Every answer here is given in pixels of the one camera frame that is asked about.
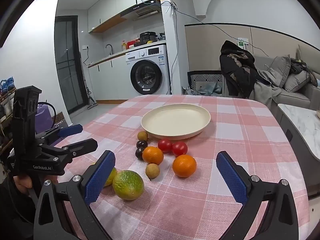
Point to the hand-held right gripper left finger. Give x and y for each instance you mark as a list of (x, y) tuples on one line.
[(100, 175)]

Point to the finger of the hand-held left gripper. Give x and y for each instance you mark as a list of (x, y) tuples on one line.
[(82, 145), (71, 130)]

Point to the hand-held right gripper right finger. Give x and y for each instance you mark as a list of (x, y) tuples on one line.
[(232, 177)]

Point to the yellow wrinkled passion fruit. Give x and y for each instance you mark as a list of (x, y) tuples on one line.
[(111, 178)]

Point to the green yellow passion fruit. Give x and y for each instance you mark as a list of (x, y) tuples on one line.
[(128, 185)]

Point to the large orange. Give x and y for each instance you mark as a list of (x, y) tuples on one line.
[(184, 165)]

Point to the dark purple cherry tomato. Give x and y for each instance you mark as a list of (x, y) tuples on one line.
[(141, 144), (139, 153)]

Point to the brown longan with stem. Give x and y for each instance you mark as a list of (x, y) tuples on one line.
[(152, 171)]

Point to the small orange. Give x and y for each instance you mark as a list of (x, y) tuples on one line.
[(153, 155)]

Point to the cream round plate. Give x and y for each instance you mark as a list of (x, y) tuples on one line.
[(175, 121)]

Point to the person's left forearm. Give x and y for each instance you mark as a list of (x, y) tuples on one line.
[(12, 210)]

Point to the person's left hand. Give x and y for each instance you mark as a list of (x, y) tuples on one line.
[(22, 182)]

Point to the brown dotted box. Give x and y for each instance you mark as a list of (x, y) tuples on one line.
[(61, 120)]

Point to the shoe rack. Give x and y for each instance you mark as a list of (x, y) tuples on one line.
[(5, 125)]

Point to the purple bag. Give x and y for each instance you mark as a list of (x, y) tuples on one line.
[(43, 117)]

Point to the pink checked tablecloth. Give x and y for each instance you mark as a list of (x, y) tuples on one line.
[(225, 135)]

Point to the blue shoes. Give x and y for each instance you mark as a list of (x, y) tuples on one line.
[(7, 85)]

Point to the small brown longan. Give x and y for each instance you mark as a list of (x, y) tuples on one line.
[(142, 135)]

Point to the red tomato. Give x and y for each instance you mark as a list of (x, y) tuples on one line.
[(165, 145), (179, 148)]

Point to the white kitchen base cabinet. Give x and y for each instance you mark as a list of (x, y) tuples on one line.
[(107, 80)]

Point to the dark glass door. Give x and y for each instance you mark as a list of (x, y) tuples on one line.
[(68, 67)]

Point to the marble side table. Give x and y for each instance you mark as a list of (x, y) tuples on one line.
[(302, 122)]

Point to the curved kitchen faucet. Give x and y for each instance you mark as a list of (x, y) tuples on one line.
[(109, 48)]

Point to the pile of bluish bags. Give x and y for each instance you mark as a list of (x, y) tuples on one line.
[(207, 90)]

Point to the grey garment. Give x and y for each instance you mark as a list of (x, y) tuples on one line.
[(265, 90)]

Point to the yellow detergent bottle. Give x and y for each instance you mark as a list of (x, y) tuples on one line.
[(124, 46)]

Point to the white washing machine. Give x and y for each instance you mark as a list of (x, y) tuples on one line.
[(140, 55)]

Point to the grey sofa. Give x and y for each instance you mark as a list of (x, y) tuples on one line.
[(297, 97)]

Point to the red container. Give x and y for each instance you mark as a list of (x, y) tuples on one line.
[(131, 45)]

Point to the black white patterned bag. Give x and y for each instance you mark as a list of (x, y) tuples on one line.
[(205, 76)]

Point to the black patterned jacket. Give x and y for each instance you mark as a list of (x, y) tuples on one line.
[(237, 72)]

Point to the small grey cushion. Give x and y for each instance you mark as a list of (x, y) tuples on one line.
[(297, 81)]

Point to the large grey cushion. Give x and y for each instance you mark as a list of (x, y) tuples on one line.
[(280, 70)]

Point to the black rice cooker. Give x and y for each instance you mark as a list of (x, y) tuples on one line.
[(148, 37)]

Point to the white upper kitchen cabinets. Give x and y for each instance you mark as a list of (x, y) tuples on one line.
[(112, 5)]

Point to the steel range hood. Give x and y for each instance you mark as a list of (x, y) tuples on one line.
[(142, 10)]

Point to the white green wall panel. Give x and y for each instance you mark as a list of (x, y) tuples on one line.
[(242, 43)]

